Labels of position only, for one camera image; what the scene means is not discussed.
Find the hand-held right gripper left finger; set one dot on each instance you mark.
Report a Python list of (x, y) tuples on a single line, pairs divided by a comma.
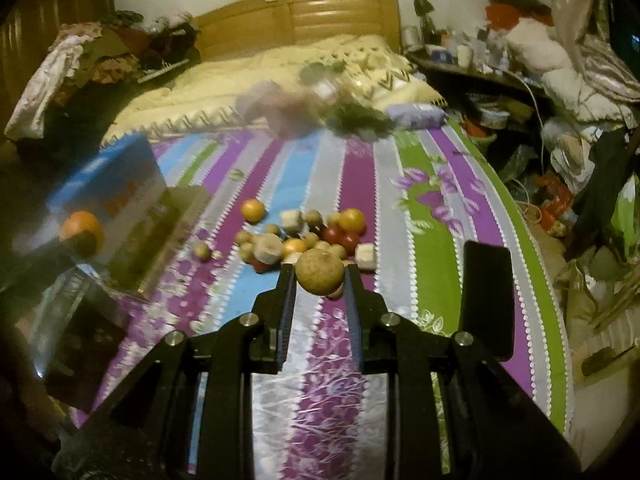
[(287, 315)]

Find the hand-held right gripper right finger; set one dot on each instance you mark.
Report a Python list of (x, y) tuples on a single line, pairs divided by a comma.
[(353, 315)]

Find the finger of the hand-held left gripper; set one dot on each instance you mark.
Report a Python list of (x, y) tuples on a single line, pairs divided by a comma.
[(35, 265)]

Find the round brown longan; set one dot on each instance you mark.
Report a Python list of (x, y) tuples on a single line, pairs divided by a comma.
[(320, 272)]

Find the red cherry tomato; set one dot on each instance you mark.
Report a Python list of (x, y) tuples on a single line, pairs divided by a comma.
[(350, 241), (259, 265), (331, 234)]

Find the small orange mandarin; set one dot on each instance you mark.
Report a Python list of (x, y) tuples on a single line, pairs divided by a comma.
[(352, 220), (82, 230), (252, 210), (294, 246), (333, 219)]

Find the pale peeled fruit chunk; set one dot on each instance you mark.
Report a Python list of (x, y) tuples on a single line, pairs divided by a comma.
[(365, 256), (267, 249), (291, 220)]

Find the scatter of longans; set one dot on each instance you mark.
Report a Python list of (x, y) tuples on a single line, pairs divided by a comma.
[(202, 251)]

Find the black box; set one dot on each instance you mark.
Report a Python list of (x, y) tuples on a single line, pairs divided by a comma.
[(75, 340)]

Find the striped floral bedsheet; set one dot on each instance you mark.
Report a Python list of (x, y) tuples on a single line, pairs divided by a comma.
[(430, 270)]

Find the blue carton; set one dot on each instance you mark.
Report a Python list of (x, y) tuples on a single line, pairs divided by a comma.
[(115, 180)]

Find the black flat phone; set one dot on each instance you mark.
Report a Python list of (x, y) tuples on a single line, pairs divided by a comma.
[(487, 300)]

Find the green leafy bundle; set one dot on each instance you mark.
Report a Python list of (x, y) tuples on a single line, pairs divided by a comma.
[(357, 121)]

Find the pinkish soft bundle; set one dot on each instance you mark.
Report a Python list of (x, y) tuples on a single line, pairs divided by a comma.
[(285, 110)]

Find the lavender tissue pack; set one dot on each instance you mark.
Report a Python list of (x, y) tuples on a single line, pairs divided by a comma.
[(417, 115)]

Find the pile of clothes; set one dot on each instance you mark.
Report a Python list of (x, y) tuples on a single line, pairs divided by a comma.
[(95, 60)]

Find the red plastic bag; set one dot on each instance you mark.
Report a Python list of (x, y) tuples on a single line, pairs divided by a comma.
[(555, 200)]

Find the cream quilt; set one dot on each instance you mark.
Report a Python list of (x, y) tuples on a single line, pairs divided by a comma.
[(235, 85)]

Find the wooden wardrobe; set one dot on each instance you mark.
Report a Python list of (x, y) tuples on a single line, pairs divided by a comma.
[(50, 5)]

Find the dark wooden nightstand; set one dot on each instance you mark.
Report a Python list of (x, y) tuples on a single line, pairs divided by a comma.
[(480, 76)]

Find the black garment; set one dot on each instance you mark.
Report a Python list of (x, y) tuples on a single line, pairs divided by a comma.
[(602, 185)]

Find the white roll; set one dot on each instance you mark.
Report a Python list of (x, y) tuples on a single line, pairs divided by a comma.
[(412, 36)]

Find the green plastic bag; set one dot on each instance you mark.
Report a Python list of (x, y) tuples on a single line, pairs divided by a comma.
[(625, 210)]

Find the wooden headboard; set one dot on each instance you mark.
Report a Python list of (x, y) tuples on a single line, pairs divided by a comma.
[(320, 15)]

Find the black desk lamp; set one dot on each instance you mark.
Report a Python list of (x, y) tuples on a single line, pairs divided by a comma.
[(421, 5)]

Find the white plush pillow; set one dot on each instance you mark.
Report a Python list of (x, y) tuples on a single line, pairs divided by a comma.
[(537, 52)]

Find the red cloth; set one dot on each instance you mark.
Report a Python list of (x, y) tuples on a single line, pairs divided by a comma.
[(505, 12)]

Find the beige patterned curtain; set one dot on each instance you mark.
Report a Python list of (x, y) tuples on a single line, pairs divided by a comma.
[(585, 25)]

